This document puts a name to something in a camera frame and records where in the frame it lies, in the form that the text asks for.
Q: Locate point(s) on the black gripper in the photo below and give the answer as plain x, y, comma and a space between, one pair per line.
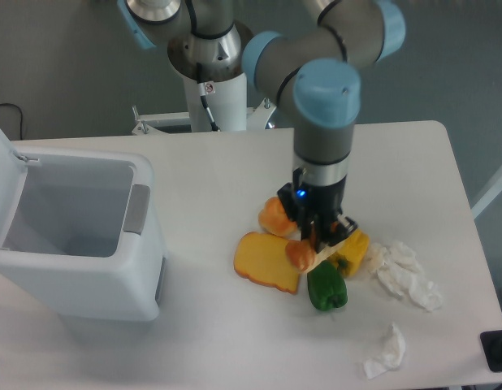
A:
304, 202

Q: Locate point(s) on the long twisted bread roll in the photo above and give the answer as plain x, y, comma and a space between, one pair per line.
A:
305, 255

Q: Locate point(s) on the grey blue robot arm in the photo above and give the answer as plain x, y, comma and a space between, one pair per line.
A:
312, 80

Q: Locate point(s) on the round orange bread bun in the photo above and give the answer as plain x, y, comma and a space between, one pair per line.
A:
274, 219

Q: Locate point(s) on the square yellow toast slice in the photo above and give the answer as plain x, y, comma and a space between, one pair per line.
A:
261, 258

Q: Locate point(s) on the yellow bell pepper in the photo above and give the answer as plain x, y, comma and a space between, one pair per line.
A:
348, 258

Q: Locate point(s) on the green bell pepper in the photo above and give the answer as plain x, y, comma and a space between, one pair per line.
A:
326, 287

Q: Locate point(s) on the large crumpled white tissue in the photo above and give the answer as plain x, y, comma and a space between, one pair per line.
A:
398, 270

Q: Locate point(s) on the small crumpled white tissue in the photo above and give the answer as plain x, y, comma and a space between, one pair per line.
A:
389, 357

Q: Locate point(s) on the black device at edge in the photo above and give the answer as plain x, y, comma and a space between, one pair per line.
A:
492, 348

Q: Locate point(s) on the white open trash bin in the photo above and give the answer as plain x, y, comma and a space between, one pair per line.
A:
79, 230

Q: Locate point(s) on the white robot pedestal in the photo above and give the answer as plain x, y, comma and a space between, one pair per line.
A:
211, 106

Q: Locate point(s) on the white frame at right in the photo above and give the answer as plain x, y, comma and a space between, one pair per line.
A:
488, 193

